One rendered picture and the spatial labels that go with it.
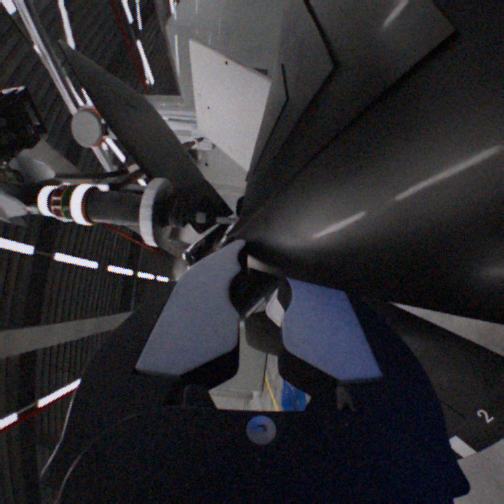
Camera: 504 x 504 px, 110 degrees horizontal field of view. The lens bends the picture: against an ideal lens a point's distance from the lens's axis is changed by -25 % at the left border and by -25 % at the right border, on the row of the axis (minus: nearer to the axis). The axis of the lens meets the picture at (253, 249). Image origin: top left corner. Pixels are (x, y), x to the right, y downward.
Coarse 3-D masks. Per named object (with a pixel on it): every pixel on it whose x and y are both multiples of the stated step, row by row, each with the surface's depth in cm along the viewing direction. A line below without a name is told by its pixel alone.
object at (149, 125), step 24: (72, 48) 20; (96, 72) 24; (96, 96) 22; (120, 96) 28; (120, 120) 25; (144, 120) 31; (144, 144) 28; (168, 144) 33; (144, 168) 26; (168, 168) 30; (192, 168) 35
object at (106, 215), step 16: (96, 192) 22; (112, 192) 22; (128, 192) 23; (96, 208) 22; (112, 208) 22; (128, 208) 22; (160, 208) 22; (176, 208) 23; (128, 224) 23; (160, 224) 23; (176, 224) 23
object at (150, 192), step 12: (108, 180) 26; (120, 180) 25; (156, 180) 22; (168, 180) 23; (132, 192) 24; (144, 192) 20; (156, 192) 21; (168, 192) 24; (144, 204) 20; (156, 204) 21; (144, 216) 20; (156, 216) 21; (144, 228) 21; (156, 228) 22; (168, 228) 26; (144, 240) 22; (156, 240) 22
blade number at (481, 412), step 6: (480, 402) 15; (474, 408) 15; (480, 408) 15; (486, 408) 15; (468, 414) 16; (474, 414) 15; (480, 414) 15; (486, 414) 15; (492, 414) 14; (498, 414) 14; (480, 420) 15; (486, 420) 15; (492, 420) 14; (486, 426) 15
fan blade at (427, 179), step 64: (320, 0) 5; (384, 0) 3; (448, 0) 2; (320, 64) 5; (384, 64) 4; (448, 64) 3; (320, 128) 6; (384, 128) 4; (448, 128) 3; (256, 192) 12; (320, 192) 6; (384, 192) 4; (448, 192) 3; (256, 256) 12; (320, 256) 6; (384, 256) 4; (448, 256) 3
